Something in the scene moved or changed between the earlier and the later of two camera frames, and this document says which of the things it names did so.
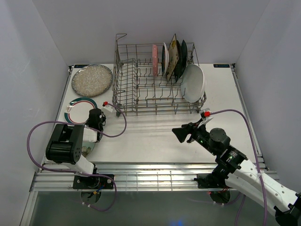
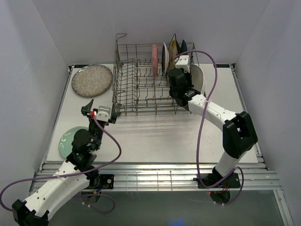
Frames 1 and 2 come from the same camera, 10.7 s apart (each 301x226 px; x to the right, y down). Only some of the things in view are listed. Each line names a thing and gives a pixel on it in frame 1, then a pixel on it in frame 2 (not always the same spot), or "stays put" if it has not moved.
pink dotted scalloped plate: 154,60 stays put
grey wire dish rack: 157,79 stays put
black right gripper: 181,133 → 188,75
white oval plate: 194,84 stays put
